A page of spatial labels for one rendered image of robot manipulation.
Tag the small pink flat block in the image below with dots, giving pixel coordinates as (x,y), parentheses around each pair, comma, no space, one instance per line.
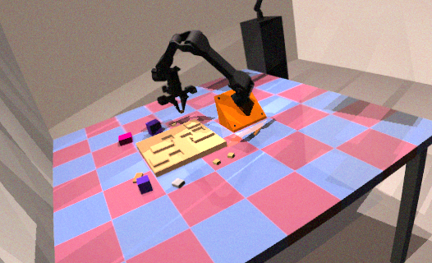
(125,139)

